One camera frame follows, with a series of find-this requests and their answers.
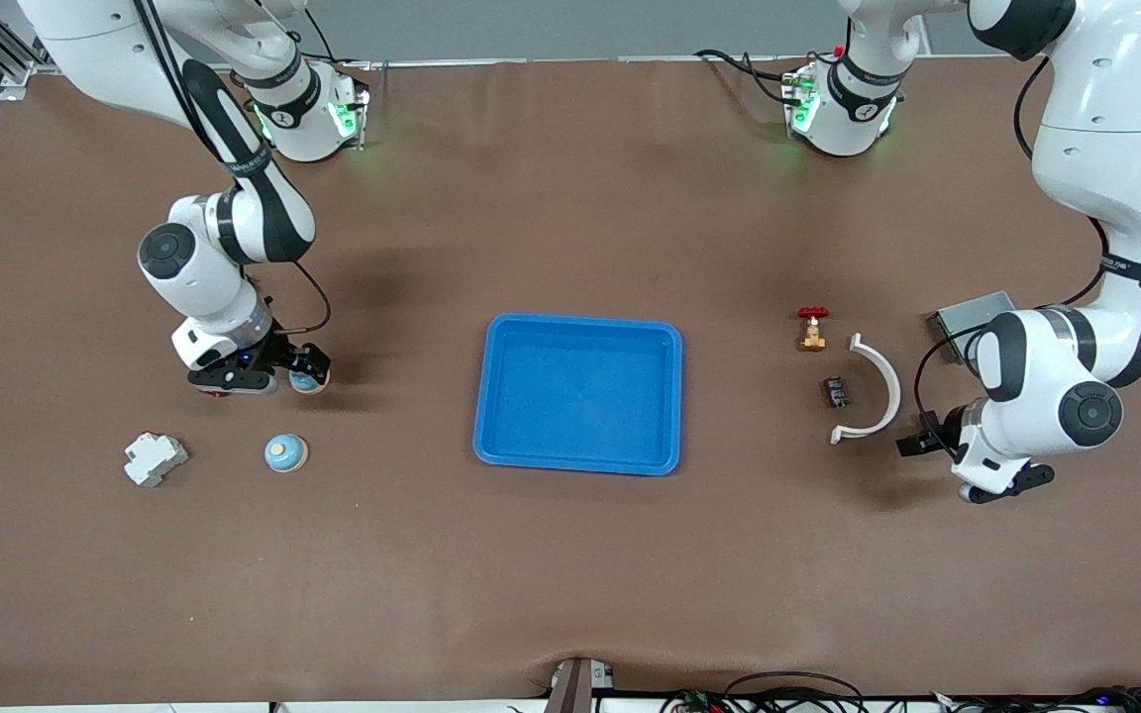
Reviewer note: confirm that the blue plastic tray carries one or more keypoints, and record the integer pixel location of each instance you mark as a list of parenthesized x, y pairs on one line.
[(580, 436)]

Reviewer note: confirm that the white curved plastic bracket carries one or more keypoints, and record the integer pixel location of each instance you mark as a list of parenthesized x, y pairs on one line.
[(893, 391)]

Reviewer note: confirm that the brass valve red handwheel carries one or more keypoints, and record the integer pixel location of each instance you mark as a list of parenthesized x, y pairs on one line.
[(812, 332)]

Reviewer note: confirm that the light blue desk bell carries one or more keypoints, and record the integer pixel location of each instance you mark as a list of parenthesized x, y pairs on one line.
[(310, 384), (285, 454)]

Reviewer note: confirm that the aluminium frame profile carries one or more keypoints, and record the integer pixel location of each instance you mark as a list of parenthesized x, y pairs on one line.
[(6, 61)]

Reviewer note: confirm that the silver metal power supply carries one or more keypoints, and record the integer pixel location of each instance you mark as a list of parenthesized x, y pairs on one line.
[(967, 315)]

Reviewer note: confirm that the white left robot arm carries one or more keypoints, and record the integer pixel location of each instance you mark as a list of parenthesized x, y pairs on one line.
[(1105, 168)]

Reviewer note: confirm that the white circuit breaker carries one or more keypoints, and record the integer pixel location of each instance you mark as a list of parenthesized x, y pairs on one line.
[(155, 460)]

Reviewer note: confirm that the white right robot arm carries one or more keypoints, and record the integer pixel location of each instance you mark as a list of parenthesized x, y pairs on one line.
[(206, 287)]

